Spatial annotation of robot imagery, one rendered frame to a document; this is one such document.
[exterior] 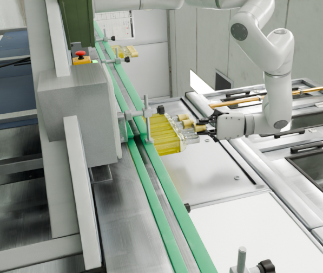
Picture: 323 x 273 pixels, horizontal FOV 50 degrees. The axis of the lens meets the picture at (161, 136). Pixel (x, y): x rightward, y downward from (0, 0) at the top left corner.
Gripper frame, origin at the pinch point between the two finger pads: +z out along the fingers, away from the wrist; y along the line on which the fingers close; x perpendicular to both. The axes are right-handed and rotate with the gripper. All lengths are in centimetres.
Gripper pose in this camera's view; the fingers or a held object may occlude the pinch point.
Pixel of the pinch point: (202, 126)
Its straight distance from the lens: 127.8
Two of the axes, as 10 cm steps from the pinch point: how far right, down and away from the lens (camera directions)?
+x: 0.0, 4.9, -8.7
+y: -0.5, -8.7, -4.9
